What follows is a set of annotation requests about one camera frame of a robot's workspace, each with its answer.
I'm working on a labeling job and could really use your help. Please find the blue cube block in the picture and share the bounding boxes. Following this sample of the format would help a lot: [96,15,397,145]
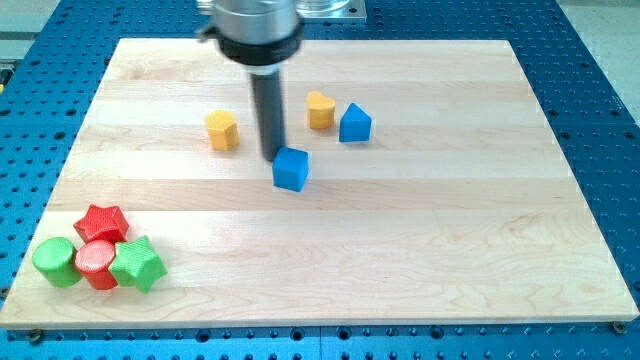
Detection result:
[272,147,309,192]

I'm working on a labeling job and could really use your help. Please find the green star block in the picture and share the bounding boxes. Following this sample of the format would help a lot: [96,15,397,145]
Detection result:
[109,236,167,293]

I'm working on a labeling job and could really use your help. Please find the left front board clamp screw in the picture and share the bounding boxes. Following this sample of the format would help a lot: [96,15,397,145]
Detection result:
[27,329,44,345]

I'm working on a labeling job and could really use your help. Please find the right front board clamp screw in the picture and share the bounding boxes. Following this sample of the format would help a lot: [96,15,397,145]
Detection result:
[610,321,627,335]

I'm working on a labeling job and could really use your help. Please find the green cylinder block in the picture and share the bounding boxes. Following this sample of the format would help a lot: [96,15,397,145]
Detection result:
[32,237,82,288]

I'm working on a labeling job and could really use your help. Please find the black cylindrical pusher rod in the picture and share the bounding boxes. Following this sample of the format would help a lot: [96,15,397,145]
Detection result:
[250,70,286,162]

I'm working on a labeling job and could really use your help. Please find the red cylinder block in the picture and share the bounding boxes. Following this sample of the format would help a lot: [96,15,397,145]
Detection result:
[74,240,118,290]

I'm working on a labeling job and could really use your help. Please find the red star block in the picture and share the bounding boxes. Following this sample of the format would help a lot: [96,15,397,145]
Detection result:
[73,204,129,243]

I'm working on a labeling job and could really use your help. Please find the wooden board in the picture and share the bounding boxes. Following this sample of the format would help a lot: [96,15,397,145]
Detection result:
[1,38,638,329]

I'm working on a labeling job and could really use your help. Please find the yellow hexagon block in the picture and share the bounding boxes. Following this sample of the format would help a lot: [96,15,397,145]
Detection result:
[205,110,239,151]

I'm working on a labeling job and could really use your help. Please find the yellow heart block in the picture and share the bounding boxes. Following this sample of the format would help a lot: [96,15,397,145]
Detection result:
[306,91,336,130]

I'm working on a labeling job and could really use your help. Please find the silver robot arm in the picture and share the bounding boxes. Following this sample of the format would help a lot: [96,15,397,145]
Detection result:
[197,0,303,162]

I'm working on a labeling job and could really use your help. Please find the board clamp screw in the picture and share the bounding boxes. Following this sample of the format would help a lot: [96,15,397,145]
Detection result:
[27,329,44,345]
[610,321,627,335]

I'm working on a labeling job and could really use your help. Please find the blue triangular prism block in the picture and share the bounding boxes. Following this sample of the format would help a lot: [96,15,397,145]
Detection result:
[339,103,372,142]

